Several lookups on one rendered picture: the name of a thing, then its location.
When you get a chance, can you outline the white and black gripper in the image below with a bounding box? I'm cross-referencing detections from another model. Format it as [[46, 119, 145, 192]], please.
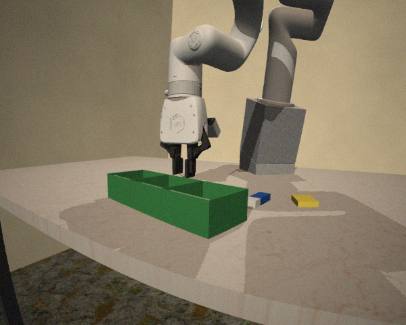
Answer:
[[160, 94, 211, 178]]

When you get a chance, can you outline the green divided tray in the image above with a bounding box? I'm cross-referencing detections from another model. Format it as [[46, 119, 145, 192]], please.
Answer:
[[107, 170, 248, 239]]

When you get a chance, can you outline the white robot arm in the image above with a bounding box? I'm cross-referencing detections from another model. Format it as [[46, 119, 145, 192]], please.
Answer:
[[164, 0, 334, 107]]

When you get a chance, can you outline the yellow block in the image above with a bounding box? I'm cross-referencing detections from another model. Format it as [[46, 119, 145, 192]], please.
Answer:
[[291, 194, 319, 207]]

